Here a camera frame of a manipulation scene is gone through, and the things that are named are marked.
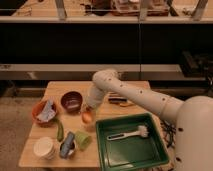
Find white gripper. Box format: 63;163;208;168
86;87;106;109

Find orange apple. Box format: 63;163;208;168
82;112;94;124

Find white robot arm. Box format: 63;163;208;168
86;69;213;171

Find purple bowl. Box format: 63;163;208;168
61;91;83;113

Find orange bowl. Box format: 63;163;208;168
31;100;58;127

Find small bowl with can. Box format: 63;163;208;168
59;142;75;159

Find dark striped block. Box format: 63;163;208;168
108;93;127;104

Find yellow banana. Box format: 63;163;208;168
119;101;135;107

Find blue can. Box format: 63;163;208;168
60;131;76;158

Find green cucumber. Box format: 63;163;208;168
56;119;64;142

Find crumpled blue white packet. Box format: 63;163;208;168
37;100;56;122

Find wooden table board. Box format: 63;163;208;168
18;80;174;169

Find white dish brush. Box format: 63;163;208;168
107;125;149;141

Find green plastic tray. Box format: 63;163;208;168
96;113;169;171

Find white stacked cups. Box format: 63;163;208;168
33;137;55;159

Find black cables on floor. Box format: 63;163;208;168
160;119;177;149

